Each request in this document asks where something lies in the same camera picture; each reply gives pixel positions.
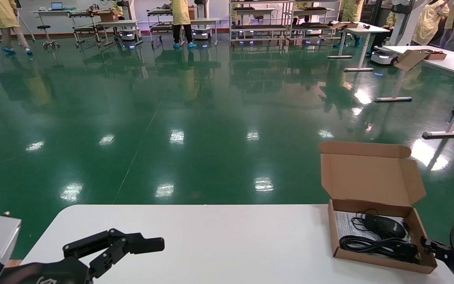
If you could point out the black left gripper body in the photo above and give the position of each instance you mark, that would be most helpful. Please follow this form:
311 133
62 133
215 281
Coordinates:
45 274

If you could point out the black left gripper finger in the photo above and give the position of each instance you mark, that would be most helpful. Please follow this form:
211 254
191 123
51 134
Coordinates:
108 258
93 240

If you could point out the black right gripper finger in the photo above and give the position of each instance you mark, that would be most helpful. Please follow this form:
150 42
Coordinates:
434 246

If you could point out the brown cardboard storage box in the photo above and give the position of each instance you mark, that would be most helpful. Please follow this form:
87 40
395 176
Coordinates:
365 177

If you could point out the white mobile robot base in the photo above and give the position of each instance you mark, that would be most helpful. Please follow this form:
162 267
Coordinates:
202 34
127 35

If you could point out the open cardboard box with flap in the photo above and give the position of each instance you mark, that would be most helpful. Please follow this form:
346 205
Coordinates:
408 59

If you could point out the flat cardboard box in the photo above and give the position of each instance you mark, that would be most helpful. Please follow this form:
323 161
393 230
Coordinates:
339 25

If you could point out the white paper instruction sheet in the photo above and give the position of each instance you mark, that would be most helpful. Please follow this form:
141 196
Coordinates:
345 225

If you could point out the metal trolley cart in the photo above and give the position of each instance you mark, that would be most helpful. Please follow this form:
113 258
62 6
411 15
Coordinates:
85 28
160 27

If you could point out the black stool with chrome base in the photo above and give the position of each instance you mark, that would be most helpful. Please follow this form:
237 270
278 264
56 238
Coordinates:
43 27

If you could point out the small white table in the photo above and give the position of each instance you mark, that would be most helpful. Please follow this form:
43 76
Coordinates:
207 20
116 23

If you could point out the brown cardboard carton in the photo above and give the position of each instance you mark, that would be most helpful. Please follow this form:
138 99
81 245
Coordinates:
109 16

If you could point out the tall white robot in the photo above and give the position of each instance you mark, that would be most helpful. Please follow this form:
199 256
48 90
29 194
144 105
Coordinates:
402 23

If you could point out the white desk with metal legs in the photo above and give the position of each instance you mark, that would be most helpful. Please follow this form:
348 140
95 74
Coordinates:
369 29

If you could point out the person yellow coat dark trousers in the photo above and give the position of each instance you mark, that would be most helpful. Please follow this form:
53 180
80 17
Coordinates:
390 19

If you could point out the grey desk with laptop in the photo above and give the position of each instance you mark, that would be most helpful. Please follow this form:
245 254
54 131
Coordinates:
45 12

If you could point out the open laptop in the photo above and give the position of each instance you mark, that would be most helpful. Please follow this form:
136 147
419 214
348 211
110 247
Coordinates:
56 6

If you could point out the person yellow coat black trousers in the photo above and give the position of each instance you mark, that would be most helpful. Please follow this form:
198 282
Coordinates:
180 14

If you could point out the person yellow coat light trousers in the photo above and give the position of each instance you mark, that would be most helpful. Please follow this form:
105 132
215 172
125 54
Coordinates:
4 12

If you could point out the person in yellow coat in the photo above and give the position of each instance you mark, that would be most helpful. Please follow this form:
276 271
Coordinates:
351 10

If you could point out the tall metal shelving rack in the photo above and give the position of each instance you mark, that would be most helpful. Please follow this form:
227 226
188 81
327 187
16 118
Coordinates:
258 27

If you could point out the small black stool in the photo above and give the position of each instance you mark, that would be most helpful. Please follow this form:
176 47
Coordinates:
258 17

